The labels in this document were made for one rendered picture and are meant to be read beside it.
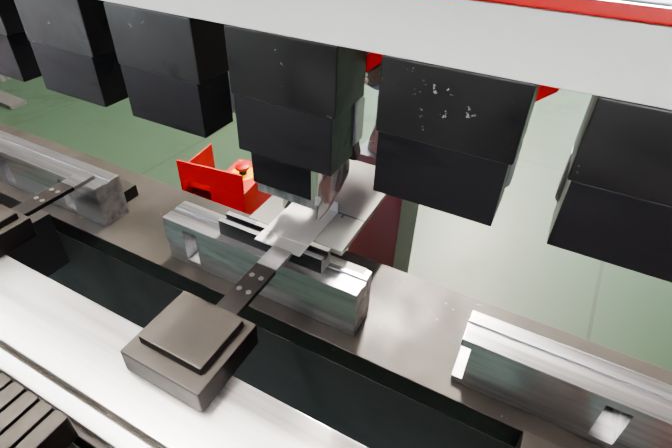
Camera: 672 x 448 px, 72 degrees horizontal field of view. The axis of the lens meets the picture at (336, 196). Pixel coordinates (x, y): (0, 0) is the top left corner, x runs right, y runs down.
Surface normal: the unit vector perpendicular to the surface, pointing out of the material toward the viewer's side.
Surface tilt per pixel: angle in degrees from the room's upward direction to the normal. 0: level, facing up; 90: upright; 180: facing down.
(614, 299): 0
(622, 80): 90
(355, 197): 0
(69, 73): 90
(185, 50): 90
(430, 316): 0
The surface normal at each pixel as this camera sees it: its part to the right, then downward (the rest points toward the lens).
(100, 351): 0.03, -0.81
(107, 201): 0.89, 0.29
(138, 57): -0.46, 0.51
